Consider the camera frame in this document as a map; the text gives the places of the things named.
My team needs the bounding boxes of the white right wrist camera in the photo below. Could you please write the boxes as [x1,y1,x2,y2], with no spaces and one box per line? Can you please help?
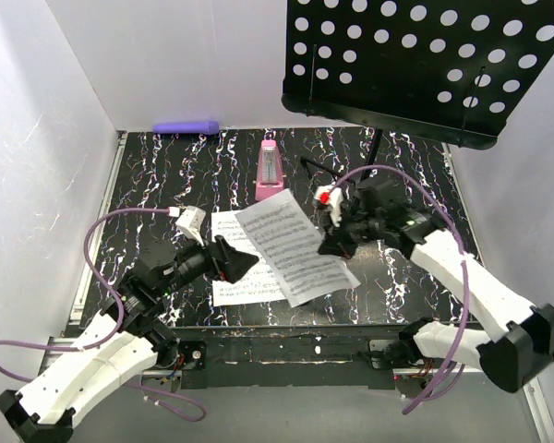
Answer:
[313,185,344,227]

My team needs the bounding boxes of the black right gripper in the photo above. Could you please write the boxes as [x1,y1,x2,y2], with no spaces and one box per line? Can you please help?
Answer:
[319,204,384,259]

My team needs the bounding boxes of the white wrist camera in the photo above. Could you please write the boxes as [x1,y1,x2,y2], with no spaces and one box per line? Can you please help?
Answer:
[313,185,344,227]
[175,206,206,245]

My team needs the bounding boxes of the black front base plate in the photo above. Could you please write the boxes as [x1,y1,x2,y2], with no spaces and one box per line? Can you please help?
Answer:
[174,324,403,389]

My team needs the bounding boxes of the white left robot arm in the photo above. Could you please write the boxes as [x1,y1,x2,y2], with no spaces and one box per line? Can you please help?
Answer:
[0,235,259,442]

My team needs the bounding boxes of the pink metronome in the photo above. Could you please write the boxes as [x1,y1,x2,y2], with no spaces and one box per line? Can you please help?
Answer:
[255,139,285,201]

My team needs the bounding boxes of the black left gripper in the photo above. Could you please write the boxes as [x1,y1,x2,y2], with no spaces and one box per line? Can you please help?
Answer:
[159,227,259,297]

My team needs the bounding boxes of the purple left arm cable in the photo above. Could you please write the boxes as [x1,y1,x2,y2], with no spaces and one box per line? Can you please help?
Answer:
[0,206,208,422]

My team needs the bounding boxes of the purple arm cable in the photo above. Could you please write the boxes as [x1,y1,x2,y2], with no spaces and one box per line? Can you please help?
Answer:
[0,206,208,422]
[327,164,468,415]

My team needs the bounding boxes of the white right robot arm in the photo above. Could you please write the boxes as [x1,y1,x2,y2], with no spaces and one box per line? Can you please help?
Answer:
[314,178,554,393]

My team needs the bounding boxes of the purple cylindrical case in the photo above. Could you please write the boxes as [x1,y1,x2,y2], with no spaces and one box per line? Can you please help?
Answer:
[152,120,220,135]

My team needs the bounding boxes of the black folding music stand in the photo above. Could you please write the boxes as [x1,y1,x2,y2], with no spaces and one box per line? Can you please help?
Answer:
[280,0,554,204]

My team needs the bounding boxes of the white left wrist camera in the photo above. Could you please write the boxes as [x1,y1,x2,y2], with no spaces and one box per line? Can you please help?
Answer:
[175,206,206,245]

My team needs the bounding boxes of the aluminium front rail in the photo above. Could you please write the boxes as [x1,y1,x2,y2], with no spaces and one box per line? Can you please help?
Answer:
[44,335,101,359]

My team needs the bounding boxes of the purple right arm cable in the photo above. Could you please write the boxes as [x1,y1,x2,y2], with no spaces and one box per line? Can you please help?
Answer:
[327,164,468,415]

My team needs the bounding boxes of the white sheet music page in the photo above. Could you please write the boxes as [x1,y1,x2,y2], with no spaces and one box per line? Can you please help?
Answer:
[235,189,360,307]
[211,211,285,306]

